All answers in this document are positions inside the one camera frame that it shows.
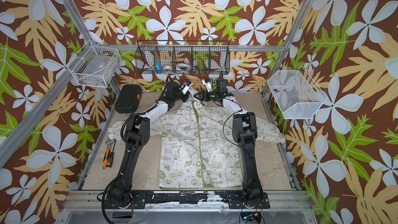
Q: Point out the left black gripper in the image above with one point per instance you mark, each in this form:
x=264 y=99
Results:
x=185 y=97

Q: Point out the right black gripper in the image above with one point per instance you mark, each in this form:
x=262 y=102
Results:
x=203 y=96

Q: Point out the white green printed jacket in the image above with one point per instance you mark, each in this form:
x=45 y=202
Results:
x=195 y=152

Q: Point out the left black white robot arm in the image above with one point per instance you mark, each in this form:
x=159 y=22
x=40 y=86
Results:
x=135 y=133

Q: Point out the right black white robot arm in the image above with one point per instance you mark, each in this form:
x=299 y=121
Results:
x=244 y=134

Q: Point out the white tape roll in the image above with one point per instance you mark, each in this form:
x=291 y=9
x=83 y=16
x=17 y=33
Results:
x=182 y=67

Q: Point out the blue item in basket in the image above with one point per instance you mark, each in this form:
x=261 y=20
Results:
x=159 y=66

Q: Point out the black tool case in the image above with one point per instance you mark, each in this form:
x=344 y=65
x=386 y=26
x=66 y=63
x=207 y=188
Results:
x=128 y=99

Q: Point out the white mesh basket right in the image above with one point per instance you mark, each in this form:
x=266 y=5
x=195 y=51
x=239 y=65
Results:
x=297 y=95

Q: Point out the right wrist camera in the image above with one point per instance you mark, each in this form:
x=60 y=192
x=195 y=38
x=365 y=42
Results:
x=207 y=82

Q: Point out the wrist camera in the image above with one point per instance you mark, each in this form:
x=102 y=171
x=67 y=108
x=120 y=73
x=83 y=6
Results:
x=207 y=82
x=186 y=86

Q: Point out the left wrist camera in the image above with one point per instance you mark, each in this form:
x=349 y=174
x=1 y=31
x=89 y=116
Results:
x=186 y=86

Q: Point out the black wire wall basket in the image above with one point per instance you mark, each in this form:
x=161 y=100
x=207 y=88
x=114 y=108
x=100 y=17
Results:
x=204 y=57

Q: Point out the orange handled wrench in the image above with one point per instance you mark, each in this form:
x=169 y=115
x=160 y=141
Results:
x=109 y=144

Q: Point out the white wire basket left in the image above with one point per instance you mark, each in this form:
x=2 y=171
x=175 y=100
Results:
x=95 y=66

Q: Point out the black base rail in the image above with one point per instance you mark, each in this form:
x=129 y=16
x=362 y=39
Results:
x=232 y=199

